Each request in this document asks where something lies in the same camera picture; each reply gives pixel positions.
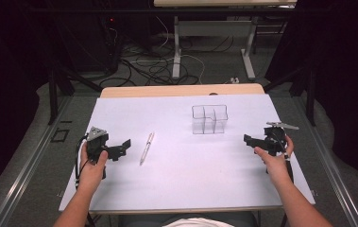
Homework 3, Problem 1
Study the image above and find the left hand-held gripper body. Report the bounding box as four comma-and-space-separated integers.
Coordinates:
86, 126, 118, 181

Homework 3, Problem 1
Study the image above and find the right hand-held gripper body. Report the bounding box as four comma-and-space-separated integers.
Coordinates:
262, 121, 300, 157

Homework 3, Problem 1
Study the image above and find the white pen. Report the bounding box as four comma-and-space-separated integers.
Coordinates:
139, 131, 156, 166

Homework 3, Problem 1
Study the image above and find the clear plastic pen holder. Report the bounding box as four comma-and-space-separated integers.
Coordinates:
191, 104, 230, 135

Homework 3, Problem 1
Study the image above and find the person's left hand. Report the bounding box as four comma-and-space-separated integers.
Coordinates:
77, 142, 110, 191

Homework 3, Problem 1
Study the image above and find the person's right hand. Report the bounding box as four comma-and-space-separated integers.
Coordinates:
253, 134, 295, 187

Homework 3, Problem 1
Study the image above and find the black metal stand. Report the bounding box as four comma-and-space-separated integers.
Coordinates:
47, 60, 103, 126
263, 61, 318, 128

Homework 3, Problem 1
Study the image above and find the white table cover sheet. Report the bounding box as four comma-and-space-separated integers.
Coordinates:
58, 94, 316, 213

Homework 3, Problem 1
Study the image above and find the person's white shirt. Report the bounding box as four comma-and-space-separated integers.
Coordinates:
162, 217, 235, 227

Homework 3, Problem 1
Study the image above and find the black computer tower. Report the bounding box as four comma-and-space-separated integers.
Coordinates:
60, 14, 122, 76

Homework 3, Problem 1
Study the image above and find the white desk with metal legs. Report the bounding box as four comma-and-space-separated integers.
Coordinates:
153, 0, 298, 81

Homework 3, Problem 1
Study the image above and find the tangle of black floor cables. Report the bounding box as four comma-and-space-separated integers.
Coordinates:
98, 18, 235, 88

